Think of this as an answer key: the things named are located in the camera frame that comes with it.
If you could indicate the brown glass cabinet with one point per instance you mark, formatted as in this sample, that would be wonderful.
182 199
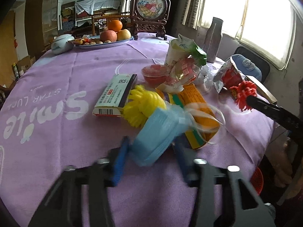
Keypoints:
41 24

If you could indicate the steel water bottle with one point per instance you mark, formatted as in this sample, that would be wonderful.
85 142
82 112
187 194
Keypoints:
213 39

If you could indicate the white ceramic lidded jar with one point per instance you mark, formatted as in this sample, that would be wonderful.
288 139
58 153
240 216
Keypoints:
62 44

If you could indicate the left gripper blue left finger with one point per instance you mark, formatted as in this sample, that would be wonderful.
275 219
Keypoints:
118 158

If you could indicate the blue chair cushion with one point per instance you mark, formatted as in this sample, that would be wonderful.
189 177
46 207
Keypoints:
246 66

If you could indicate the green white plastic bag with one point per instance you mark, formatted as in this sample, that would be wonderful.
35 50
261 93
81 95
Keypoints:
184 59

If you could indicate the yellow apple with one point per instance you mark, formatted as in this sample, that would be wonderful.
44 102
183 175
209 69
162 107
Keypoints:
123 35

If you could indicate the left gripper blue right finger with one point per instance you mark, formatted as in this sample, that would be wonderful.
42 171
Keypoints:
185 158

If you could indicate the red apple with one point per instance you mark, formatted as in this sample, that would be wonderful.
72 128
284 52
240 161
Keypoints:
108 35

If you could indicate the tan notebook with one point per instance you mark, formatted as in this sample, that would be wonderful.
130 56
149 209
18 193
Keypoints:
262 90

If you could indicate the round embroidered table screen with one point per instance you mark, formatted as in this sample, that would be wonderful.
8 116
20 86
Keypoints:
149 16

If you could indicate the red mesh trash basket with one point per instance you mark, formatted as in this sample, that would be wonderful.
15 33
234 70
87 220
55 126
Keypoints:
257 180

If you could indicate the checkered window curtain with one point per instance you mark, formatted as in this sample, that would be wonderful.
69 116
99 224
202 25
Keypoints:
192 13

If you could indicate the red snack bag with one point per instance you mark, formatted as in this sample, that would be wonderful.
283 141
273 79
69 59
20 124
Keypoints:
228 76

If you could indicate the purple tablecloth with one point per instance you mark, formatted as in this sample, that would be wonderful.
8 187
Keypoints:
47 124

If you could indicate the orange fruit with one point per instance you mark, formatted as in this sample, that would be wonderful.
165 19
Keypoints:
115 25

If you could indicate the white medicine box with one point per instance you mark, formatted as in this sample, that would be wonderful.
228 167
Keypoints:
115 95

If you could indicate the black office chair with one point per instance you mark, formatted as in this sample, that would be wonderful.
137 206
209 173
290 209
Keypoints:
261 63

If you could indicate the orange striped box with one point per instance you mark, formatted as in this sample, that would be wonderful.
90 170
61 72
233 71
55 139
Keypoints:
207 119

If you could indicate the clear cup red contents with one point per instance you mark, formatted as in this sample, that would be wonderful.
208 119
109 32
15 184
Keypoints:
154 75

